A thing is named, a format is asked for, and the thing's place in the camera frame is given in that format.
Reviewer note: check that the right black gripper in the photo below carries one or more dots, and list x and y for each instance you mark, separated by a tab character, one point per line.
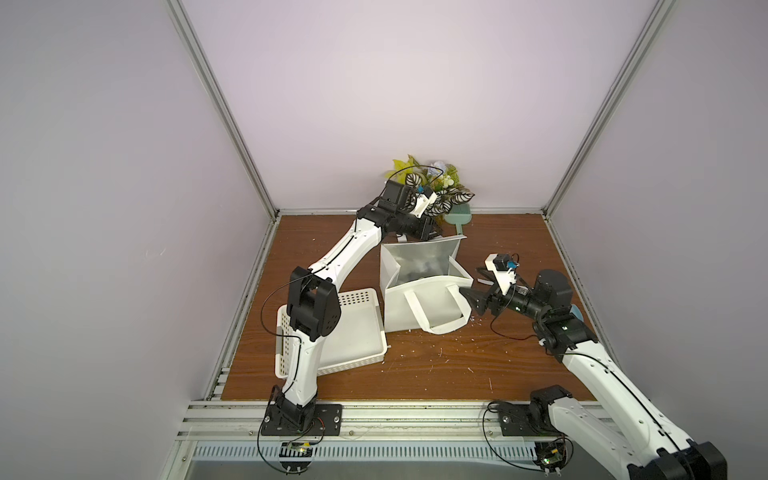
494	298

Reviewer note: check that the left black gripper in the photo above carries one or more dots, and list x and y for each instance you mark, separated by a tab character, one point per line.
423	228

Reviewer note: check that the white insulated delivery bag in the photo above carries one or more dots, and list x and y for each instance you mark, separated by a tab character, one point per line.
421	283

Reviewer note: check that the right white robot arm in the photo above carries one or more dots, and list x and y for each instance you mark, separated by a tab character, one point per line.
643	443

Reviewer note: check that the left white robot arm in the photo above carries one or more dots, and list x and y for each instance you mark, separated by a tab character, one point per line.
313	304

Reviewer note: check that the green small scoop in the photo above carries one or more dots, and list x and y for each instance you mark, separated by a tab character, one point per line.
459	216

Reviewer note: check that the artificial potted plant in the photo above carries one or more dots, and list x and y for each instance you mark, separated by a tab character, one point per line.
442	178

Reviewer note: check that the white perforated plastic tray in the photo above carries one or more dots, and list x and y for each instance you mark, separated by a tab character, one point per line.
359	338

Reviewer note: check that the right connector board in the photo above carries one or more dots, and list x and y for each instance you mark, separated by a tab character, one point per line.
551	457

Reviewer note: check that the connector board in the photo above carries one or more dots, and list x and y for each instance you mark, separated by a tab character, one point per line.
551	457
295	457

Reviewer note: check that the left connector board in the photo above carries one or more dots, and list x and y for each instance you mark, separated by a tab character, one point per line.
295	457

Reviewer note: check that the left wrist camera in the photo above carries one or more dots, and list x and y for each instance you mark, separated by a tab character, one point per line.
424	198

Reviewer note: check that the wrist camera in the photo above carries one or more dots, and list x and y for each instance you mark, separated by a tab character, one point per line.
424	198
501	267

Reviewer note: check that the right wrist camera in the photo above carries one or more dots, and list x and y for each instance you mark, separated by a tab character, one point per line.
501	267

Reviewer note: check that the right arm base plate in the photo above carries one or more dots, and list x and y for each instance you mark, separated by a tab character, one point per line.
525	420

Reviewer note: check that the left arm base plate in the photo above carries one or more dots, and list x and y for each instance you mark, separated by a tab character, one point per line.
316	420

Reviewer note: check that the aluminium front rail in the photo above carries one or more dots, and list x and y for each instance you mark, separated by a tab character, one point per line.
462	420

